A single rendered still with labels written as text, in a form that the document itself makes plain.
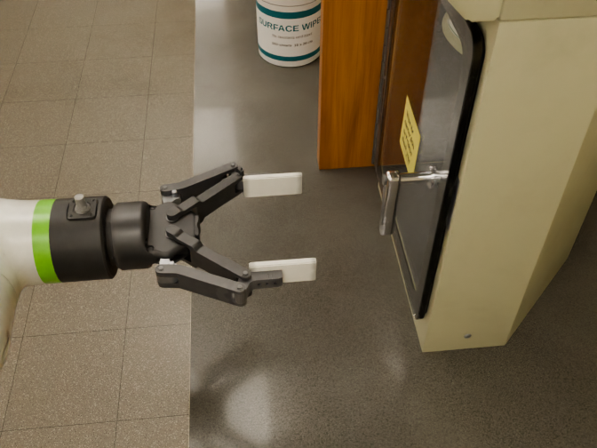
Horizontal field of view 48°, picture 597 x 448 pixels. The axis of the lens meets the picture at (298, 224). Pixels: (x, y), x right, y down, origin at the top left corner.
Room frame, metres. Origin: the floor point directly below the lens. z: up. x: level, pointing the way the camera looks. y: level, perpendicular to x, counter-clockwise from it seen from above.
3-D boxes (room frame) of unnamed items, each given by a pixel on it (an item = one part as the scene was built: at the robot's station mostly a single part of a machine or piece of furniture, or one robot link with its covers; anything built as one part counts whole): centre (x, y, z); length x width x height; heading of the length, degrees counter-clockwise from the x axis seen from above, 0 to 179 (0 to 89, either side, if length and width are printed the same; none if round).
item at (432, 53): (0.65, -0.14, 1.19); 0.30 x 0.01 x 0.40; 5
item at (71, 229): (0.51, 0.23, 1.15); 0.09 x 0.06 x 0.12; 6
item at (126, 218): (0.51, 0.16, 1.14); 0.09 x 0.08 x 0.07; 96
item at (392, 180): (0.54, -0.12, 1.17); 0.05 x 0.03 x 0.10; 95
